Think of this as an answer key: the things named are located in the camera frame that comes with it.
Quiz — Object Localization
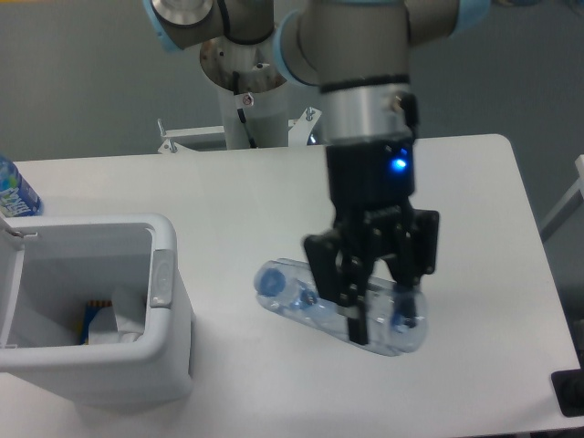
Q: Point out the black cable on pedestal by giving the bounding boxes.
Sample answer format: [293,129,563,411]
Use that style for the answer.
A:
[231,70,257,150]

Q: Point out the blue yellow snack package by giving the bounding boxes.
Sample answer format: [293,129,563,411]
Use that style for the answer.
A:
[79,300,112,345]

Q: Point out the clear plastic water bottle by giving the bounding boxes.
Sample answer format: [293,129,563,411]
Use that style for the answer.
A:
[254,258,429,357]

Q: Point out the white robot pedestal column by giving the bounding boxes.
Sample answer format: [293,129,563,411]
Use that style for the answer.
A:
[200,36,288,150]

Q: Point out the blue labelled water bottle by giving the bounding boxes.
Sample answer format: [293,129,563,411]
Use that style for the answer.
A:
[1,156,44,217]

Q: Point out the white plastic wrapper bag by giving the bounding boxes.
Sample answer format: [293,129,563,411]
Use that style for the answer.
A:
[88,287,146,345]

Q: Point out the black clamp at table corner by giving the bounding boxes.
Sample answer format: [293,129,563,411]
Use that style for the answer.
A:
[551,369,583,418]

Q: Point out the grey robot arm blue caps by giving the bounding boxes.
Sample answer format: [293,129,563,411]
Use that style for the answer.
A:
[143,1,490,346]

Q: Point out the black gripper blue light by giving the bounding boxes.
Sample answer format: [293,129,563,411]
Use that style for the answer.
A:
[303,138,440,345]

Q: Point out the white metal bracket frame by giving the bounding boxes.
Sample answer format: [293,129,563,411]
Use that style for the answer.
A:
[157,107,322,154]

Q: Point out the white plastic trash can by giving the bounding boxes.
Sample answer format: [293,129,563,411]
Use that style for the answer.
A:
[1,214,194,405]

